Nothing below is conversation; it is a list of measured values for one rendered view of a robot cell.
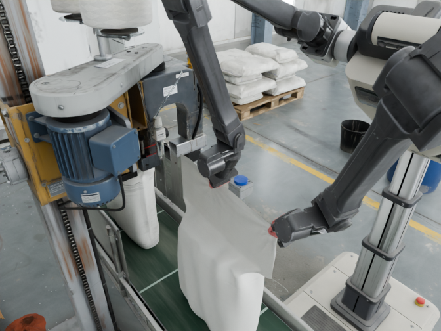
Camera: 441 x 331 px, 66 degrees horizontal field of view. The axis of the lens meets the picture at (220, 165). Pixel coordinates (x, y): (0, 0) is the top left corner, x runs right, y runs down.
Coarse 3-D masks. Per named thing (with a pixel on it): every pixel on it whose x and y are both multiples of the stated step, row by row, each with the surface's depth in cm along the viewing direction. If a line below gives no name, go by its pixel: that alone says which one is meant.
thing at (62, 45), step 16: (32, 0) 306; (48, 0) 314; (32, 16) 311; (48, 16) 319; (48, 32) 325; (64, 32) 334; (80, 32) 343; (48, 48) 330; (64, 48) 340; (80, 48) 349; (48, 64) 337; (64, 64) 346; (0, 128) 333
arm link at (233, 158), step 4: (228, 152) 95; (232, 152) 96; (240, 152) 98; (224, 156) 95; (228, 156) 95; (232, 156) 96; (236, 156) 96; (240, 156) 97; (224, 160) 94; (228, 160) 96; (232, 160) 96; (236, 160) 96; (228, 164) 97; (232, 164) 97; (228, 168) 99
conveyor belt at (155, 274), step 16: (160, 208) 202; (160, 224) 190; (176, 224) 190; (128, 240) 179; (160, 240) 180; (176, 240) 180; (128, 256) 170; (144, 256) 170; (160, 256) 170; (176, 256) 170; (128, 272) 162; (144, 272) 162; (160, 272) 162; (176, 272) 162; (144, 288) 154; (160, 288) 154; (176, 288) 154; (144, 304) 157; (160, 304) 147; (176, 304) 147; (160, 320) 141; (176, 320) 141; (192, 320) 141; (272, 320) 141
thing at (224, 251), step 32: (192, 192) 128; (224, 192) 107; (192, 224) 125; (224, 224) 113; (256, 224) 98; (192, 256) 124; (224, 256) 112; (256, 256) 104; (192, 288) 133; (224, 288) 112; (256, 288) 114; (224, 320) 119; (256, 320) 123
